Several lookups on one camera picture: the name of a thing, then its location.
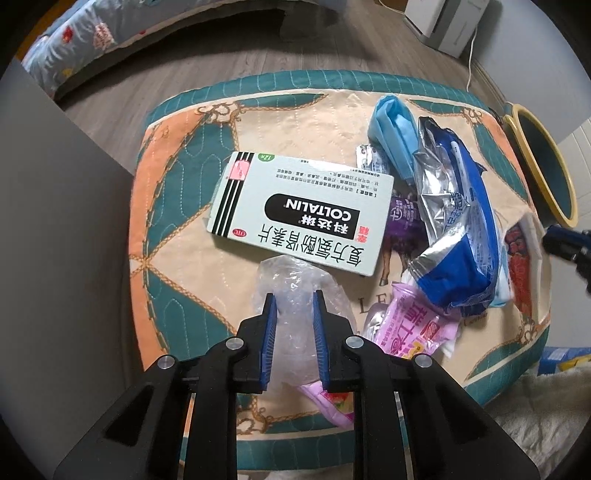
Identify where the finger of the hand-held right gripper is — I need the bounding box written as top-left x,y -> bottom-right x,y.
542,224 -> 591,259
573,258 -> 591,296

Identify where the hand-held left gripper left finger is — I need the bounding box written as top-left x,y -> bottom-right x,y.
53,292 -> 278,480

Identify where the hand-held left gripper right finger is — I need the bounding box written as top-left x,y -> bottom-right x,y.
313,290 -> 527,480

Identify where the clear plastic bag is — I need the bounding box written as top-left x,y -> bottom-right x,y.
253,256 -> 356,388

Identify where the pink wrapper colourful print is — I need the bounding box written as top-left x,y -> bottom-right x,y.
298,378 -> 358,428

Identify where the teal trash bin yellow rim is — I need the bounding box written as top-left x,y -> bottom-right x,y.
501,102 -> 578,228

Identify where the pink snack wrapper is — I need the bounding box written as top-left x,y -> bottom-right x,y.
362,282 -> 460,361

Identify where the blue silver foil bag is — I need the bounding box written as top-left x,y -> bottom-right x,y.
405,115 -> 502,310

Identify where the white medicine box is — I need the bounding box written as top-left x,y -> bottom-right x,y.
206,151 -> 395,278

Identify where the silver blister pack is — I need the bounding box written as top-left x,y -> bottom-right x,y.
355,144 -> 386,174

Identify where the blue face mask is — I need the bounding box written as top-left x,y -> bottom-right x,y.
368,95 -> 419,183

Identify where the blue cardboard box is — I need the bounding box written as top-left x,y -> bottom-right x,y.
538,344 -> 589,377

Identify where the patterned quilted mat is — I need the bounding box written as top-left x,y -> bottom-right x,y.
122,70 -> 552,480

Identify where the white fluffy blanket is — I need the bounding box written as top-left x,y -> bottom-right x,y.
480,369 -> 591,480

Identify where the white air purifier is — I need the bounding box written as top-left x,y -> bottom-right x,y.
404,0 -> 490,58

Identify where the grey cabinet side panel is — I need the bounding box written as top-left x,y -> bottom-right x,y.
0,58 -> 134,352

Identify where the blue patterned bed blanket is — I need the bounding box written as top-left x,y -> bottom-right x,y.
21,0 -> 324,100

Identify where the wooden bed headboard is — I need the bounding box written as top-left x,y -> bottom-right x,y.
23,0 -> 75,42

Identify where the white power cable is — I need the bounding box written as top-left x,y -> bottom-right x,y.
465,28 -> 479,92

